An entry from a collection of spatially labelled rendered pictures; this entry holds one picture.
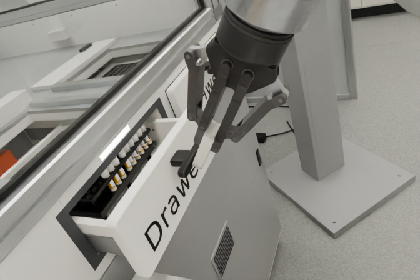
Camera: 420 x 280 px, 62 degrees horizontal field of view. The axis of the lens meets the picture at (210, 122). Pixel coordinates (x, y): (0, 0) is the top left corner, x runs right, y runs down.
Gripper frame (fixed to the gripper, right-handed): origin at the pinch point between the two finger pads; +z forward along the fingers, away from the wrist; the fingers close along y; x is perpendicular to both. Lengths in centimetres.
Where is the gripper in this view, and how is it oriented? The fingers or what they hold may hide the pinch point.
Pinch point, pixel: (206, 145)
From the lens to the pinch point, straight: 48.7
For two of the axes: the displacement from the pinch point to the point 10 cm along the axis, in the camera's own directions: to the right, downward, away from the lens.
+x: -3.5, 5.8, -7.4
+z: -2.8, 6.9, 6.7
